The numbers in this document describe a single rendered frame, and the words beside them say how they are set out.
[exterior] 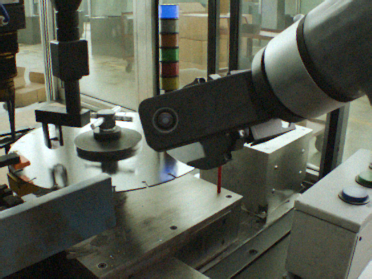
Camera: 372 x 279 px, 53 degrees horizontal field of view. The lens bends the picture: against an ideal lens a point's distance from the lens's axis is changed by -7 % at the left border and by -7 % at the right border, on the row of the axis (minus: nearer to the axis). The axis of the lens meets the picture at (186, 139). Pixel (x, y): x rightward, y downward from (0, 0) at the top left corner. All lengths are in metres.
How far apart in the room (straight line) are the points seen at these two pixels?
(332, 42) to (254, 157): 0.52
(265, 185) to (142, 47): 0.64
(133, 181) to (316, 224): 0.27
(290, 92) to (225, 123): 0.07
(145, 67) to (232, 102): 0.92
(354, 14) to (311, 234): 0.41
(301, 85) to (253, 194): 0.53
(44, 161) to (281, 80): 0.41
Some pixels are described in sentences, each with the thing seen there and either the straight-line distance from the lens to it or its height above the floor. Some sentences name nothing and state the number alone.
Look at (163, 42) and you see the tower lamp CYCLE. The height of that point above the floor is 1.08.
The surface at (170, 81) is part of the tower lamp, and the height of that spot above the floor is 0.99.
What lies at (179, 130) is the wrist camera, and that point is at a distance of 0.33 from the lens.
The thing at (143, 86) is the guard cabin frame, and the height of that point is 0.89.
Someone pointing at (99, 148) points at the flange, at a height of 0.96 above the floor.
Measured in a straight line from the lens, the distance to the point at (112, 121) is 0.63.
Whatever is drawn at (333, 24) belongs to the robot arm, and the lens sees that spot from 0.27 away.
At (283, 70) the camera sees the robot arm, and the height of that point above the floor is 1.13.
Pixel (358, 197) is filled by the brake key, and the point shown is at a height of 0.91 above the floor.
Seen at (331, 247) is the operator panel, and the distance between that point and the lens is 0.60.
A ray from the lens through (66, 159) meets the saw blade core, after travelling 0.61.
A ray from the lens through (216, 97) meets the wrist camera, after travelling 0.33.
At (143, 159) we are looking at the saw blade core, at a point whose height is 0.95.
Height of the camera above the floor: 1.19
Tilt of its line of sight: 21 degrees down
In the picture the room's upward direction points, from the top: straight up
